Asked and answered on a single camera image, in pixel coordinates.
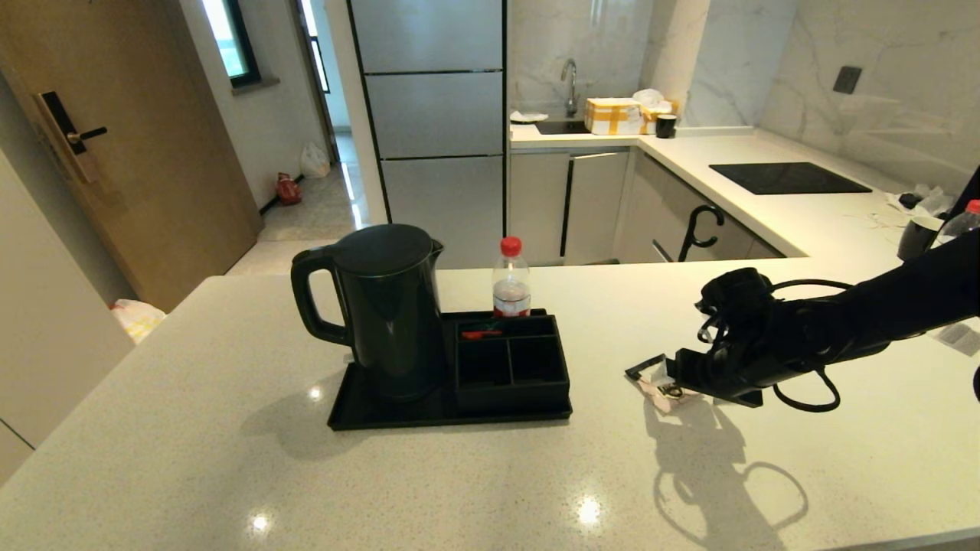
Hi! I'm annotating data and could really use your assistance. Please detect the white crumpled tissue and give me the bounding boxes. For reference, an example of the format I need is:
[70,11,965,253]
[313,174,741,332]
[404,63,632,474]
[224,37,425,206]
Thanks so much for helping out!
[884,184,952,218]

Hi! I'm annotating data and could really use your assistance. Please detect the beige tea bag sachet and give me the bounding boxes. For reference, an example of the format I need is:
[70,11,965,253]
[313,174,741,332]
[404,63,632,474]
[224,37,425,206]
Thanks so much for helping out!
[624,354,701,416]

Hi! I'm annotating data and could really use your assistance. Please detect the black curved hook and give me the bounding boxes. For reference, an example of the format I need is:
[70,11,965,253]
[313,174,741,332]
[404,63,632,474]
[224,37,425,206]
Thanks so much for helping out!
[677,204,724,263]

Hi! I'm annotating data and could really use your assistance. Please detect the black monitor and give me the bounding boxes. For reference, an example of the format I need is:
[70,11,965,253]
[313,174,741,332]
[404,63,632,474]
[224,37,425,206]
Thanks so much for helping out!
[953,165,980,219]

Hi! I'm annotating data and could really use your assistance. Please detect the black compartment organizer box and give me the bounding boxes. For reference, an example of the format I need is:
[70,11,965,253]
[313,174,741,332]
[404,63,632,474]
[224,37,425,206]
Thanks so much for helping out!
[455,315,571,414]

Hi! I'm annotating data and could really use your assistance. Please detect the small box yellow tape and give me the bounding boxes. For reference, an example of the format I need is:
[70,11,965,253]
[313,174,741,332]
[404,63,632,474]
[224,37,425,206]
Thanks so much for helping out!
[639,102,678,135]

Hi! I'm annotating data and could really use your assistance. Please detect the translucent bag colourful contents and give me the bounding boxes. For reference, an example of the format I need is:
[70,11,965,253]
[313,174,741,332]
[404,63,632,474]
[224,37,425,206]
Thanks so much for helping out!
[111,298,167,344]

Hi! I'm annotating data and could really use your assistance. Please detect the black serving tray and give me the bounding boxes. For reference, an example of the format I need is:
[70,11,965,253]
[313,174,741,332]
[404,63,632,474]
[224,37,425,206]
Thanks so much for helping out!
[328,310,573,432]

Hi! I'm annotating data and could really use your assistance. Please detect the black door lock handle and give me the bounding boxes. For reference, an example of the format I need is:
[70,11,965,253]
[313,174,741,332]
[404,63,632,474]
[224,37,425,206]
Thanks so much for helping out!
[34,91,109,184]

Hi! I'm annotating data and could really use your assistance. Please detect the grey cooktop base cabinet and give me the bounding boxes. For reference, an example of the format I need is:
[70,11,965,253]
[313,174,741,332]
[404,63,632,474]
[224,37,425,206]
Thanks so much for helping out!
[616,149,786,264]

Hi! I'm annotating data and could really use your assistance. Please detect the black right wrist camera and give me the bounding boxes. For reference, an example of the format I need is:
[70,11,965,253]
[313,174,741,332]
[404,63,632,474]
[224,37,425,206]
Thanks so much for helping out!
[695,268,776,345]

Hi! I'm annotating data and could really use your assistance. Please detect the silver refrigerator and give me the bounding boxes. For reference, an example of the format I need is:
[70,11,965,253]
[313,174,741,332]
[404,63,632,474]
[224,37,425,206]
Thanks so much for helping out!
[346,0,511,270]

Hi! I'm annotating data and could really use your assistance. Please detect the chrome faucet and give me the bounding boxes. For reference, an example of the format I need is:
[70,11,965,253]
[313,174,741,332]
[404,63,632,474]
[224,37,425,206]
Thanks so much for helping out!
[560,59,580,118]

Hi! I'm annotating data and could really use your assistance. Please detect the black induction cooktop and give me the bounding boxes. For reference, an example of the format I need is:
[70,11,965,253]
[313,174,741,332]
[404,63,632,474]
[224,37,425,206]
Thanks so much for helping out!
[707,162,872,196]

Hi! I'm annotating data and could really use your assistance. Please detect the black electric kettle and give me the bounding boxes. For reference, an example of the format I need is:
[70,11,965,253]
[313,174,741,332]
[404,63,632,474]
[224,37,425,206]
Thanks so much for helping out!
[290,223,446,403]

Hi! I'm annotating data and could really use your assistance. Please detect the clear water bottle red cap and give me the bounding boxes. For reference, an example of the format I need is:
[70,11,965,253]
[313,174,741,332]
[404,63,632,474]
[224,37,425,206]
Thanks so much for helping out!
[938,200,980,246]
[492,237,532,318]

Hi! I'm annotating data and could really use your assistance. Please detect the dark framed window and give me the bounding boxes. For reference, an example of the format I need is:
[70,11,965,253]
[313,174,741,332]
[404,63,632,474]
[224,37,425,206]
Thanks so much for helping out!
[201,0,280,95]

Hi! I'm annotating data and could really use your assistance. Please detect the white plastic bag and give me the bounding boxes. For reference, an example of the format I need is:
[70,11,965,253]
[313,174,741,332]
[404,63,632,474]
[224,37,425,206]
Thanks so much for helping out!
[300,142,332,179]

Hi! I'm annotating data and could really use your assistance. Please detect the grey sink base cabinet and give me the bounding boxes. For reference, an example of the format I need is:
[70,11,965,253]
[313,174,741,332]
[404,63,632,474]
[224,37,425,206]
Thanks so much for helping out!
[509,149,630,266]

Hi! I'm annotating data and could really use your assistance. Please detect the brown wooden door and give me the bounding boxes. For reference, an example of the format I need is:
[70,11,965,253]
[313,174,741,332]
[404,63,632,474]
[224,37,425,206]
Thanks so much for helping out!
[0,0,263,313]

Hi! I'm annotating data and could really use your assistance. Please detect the cardboard box yellow tape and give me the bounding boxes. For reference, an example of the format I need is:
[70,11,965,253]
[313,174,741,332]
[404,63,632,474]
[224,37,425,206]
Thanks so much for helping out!
[583,98,642,136]

